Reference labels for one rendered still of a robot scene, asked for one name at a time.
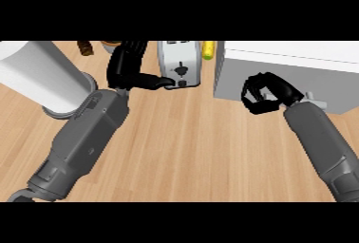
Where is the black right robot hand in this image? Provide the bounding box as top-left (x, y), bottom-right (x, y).
top-left (239, 71), bottom-right (306, 116)

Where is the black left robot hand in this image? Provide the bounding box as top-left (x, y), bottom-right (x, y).
top-left (105, 41), bottom-right (177, 92)

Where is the white and grey drawer cabinet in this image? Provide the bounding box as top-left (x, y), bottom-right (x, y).
top-left (211, 41), bottom-right (359, 116)

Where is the grey cup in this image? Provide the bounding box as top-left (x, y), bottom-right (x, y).
top-left (99, 41), bottom-right (124, 55)

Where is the brown bottle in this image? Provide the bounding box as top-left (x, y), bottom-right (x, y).
top-left (75, 41), bottom-right (96, 57)

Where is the silver toaster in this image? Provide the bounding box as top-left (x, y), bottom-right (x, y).
top-left (155, 41), bottom-right (204, 91)

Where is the yellow corn cob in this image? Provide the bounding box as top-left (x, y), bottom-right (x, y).
top-left (201, 41), bottom-right (215, 61)

